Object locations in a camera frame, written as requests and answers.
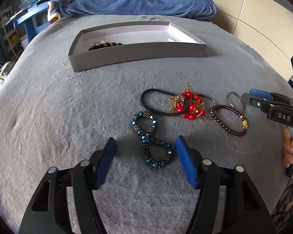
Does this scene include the blue desk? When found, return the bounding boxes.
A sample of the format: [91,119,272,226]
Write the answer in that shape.
[4,0,51,43]

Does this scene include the person's right hand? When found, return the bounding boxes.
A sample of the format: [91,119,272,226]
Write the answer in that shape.
[283,127,293,168]

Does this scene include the red bead gold charm bracelet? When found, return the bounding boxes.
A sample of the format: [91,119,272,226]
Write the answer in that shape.
[168,85,207,122]

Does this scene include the white shoes on floor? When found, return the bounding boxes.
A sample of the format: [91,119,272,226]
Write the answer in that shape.
[0,61,16,87]

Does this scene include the thin silver bangle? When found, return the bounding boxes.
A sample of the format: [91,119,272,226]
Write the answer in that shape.
[227,91,246,114]

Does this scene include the white shelf rack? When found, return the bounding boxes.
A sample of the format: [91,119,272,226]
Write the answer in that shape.
[0,6,24,61]

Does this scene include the grey bed sheet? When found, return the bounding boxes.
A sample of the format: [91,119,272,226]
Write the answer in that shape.
[0,15,293,233]

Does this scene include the large black bead bracelet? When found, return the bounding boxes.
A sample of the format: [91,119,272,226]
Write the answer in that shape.
[88,42,123,52]

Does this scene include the blue blanket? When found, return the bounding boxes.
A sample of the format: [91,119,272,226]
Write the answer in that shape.
[48,0,217,20]

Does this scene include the beige wardrobe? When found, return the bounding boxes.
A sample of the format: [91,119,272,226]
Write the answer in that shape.
[212,0,293,80]

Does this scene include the grey shallow cardboard tray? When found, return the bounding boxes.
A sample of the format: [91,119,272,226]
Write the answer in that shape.
[68,21,207,72]

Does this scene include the dark garnet bead bracelet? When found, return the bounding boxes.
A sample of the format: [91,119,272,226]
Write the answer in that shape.
[210,104,249,137]

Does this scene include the blue crystal bead bracelet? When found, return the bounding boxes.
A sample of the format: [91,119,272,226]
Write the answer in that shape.
[131,110,175,169]

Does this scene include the black hair tie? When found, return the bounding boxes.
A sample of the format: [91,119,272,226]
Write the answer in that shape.
[140,88,189,117]

